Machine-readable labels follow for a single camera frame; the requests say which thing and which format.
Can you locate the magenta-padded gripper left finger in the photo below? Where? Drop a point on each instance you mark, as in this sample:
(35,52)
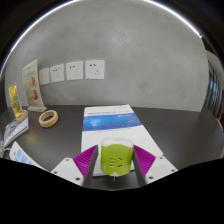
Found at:
(78,166)

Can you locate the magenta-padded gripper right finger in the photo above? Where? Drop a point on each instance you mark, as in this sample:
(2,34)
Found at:
(151,166)

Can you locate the green and white charger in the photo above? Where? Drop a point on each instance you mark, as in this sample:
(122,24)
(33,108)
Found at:
(116,156)

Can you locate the beige tape roll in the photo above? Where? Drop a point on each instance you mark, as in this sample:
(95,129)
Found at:
(48,125)

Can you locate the white book with blue band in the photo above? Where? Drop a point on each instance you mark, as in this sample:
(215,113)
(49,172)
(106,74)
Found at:
(110,123)

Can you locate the grey magazine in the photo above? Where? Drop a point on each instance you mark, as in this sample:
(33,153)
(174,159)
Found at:
(15,130)

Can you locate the small orange menu sign stand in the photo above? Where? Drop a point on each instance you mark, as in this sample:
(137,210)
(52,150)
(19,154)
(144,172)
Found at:
(15,100)

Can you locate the large green menu sign stand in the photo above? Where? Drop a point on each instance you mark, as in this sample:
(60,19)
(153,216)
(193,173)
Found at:
(31,85)

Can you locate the dark-framed glass partition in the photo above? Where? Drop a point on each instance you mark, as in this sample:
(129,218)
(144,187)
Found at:
(213,90)

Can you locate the curved white light strip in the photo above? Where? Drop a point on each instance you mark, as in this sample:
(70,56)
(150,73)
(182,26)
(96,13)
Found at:
(29,28)

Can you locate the white wall socket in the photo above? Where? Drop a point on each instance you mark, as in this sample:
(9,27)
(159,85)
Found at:
(57,72)
(74,70)
(44,76)
(94,69)

